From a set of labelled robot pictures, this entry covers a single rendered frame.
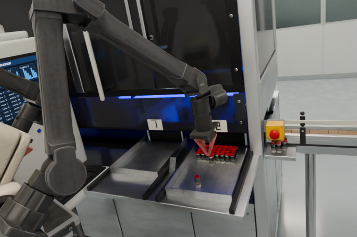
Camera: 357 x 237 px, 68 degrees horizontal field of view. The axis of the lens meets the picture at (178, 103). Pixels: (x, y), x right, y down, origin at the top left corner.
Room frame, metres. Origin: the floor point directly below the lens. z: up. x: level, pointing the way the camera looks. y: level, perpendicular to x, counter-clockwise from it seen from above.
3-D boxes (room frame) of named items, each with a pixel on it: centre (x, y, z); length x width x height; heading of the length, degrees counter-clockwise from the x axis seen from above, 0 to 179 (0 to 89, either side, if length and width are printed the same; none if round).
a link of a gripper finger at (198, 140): (0.80, -0.07, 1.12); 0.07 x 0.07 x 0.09; 63
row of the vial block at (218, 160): (1.06, -0.12, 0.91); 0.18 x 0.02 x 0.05; 64
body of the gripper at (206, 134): (0.79, -0.07, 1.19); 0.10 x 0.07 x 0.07; 153
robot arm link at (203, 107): (0.79, -0.07, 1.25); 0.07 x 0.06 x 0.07; 127
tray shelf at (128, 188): (1.08, 0.06, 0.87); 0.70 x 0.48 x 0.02; 64
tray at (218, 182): (0.98, -0.09, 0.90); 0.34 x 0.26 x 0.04; 154
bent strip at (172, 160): (1.00, 0.09, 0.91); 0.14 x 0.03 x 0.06; 154
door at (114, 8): (1.39, 0.31, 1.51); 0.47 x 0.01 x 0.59; 64
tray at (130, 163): (1.22, 0.18, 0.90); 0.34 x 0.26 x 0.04; 154
